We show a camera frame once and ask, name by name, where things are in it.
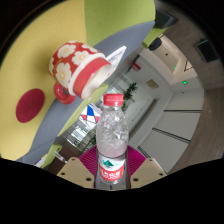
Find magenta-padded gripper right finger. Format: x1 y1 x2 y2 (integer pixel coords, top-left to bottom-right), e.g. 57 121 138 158
126 145 168 190

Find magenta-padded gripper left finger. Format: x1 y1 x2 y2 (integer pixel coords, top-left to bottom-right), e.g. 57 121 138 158
56 146 100 190

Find clear water bottle red cap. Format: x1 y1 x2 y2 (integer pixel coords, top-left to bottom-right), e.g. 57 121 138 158
94 93 130 191

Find white cube red blue triangles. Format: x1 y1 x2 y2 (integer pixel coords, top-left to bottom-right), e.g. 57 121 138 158
79 103 102 125

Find group of potted plants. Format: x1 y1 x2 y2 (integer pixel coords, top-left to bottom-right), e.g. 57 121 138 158
121 82 139 111

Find flat round red coaster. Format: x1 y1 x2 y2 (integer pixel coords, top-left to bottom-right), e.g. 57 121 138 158
15 88 46 124

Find red floral mug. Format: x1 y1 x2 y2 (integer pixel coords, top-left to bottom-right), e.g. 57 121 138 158
48 40 113 105

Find black chair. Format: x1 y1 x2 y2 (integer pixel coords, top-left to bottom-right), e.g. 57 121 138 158
148 37 163 51

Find lime green seat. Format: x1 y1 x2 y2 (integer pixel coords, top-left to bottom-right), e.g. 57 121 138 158
142 27 168 50

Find dark grey seat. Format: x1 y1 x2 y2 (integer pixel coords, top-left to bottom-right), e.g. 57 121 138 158
154 9 179 30

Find framed wall picture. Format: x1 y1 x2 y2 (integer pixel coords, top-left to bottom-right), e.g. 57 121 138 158
145 79 159 90

